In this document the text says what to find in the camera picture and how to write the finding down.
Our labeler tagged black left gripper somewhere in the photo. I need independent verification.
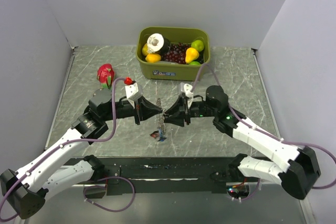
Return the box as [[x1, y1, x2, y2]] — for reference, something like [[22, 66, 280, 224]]
[[102, 95, 162, 125]]

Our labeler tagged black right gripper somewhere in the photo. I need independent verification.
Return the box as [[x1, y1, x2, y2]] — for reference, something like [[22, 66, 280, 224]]
[[163, 95, 218, 128]]

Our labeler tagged large silver toothed keyring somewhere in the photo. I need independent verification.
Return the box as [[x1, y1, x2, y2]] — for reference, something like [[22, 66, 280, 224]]
[[157, 112, 166, 137]]

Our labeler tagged red tag key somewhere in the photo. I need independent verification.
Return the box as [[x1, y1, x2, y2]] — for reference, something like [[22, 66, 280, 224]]
[[150, 131, 160, 139]]

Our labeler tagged blue tag key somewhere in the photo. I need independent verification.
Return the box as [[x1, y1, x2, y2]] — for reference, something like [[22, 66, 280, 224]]
[[158, 135, 166, 142]]

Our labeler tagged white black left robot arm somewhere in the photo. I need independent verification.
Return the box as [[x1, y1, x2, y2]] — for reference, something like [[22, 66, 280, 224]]
[[1, 86, 162, 219]]

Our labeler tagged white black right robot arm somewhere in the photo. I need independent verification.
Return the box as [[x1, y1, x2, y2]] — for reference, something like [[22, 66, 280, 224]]
[[164, 83, 321, 200]]

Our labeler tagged olive green plastic bin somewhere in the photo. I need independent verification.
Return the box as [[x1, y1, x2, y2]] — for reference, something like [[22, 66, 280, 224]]
[[136, 26, 211, 81]]

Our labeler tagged orange yellow mango toy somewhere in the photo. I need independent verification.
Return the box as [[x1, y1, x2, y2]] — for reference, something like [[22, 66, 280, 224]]
[[145, 53, 161, 63]]

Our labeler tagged green fruit toy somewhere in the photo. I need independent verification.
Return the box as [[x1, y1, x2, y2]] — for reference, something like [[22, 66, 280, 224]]
[[189, 61, 201, 66]]

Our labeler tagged red dragon fruit toy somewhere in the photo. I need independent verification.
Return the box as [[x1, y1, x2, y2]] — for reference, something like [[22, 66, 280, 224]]
[[97, 63, 115, 89]]

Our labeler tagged dark red grape bunch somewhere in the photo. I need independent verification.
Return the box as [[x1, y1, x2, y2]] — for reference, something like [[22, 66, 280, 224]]
[[161, 43, 190, 65]]

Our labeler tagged yellow pear toy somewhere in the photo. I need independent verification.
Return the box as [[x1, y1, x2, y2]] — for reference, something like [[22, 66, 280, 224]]
[[185, 47, 200, 64]]

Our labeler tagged yellow lemon toy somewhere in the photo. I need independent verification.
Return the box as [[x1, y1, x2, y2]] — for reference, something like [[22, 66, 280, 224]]
[[141, 44, 149, 57]]

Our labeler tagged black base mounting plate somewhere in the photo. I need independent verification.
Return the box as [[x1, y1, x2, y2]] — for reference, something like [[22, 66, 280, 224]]
[[70, 157, 266, 196]]

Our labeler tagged white black cylinder roll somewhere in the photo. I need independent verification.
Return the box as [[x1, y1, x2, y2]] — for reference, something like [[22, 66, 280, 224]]
[[146, 33, 171, 54]]

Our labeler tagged green lime toy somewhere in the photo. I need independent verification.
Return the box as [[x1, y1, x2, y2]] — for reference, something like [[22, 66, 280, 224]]
[[191, 39, 205, 52]]

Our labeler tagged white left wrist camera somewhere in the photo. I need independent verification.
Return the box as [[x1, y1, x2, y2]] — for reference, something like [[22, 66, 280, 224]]
[[124, 77, 143, 108]]

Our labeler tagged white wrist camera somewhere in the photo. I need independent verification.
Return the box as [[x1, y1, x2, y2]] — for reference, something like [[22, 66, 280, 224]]
[[124, 77, 143, 108], [179, 82, 194, 108]]

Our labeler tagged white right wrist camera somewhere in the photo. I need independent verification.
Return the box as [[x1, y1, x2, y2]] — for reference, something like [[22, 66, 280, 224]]
[[179, 82, 194, 108]]

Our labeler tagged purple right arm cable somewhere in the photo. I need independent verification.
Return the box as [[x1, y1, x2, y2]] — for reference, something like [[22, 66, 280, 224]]
[[191, 63, 336, 190]]

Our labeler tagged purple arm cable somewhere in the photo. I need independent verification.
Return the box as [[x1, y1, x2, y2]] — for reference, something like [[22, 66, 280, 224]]
[[0, 77, 132, 222], [191, 63, 336, 190]]

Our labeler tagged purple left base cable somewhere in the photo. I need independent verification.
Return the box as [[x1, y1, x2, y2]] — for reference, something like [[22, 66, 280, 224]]
[[82, 176, 135, 212]]

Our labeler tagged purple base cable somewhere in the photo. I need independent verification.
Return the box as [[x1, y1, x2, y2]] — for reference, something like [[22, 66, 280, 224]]
[[230, 178, 263, 204], [82, 176, 135, 212]]

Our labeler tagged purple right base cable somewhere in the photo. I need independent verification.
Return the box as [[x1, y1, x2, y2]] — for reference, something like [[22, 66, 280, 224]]
[[230, 178, 263, 204]]

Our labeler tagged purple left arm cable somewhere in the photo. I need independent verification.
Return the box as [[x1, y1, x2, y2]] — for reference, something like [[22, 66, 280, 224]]
[[0, 77, 132, 222]]

